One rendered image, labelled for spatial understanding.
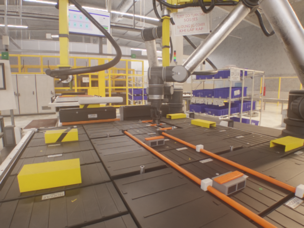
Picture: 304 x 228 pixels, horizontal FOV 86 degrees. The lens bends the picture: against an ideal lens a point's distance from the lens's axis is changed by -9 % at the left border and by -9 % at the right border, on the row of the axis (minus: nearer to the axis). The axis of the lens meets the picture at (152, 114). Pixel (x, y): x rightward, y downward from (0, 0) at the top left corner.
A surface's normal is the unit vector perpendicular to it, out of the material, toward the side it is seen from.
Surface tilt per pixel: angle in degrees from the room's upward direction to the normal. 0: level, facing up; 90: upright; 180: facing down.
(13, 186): 0
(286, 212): 0
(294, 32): 98
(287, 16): 95
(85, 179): 0
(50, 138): 90
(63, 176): 90
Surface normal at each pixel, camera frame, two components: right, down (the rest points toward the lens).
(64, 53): 0.22, 0.14
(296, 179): 0.00, -0.99
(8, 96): 0.79, 0.09
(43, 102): 0.45, 0.13
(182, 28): -0.23, 0.14
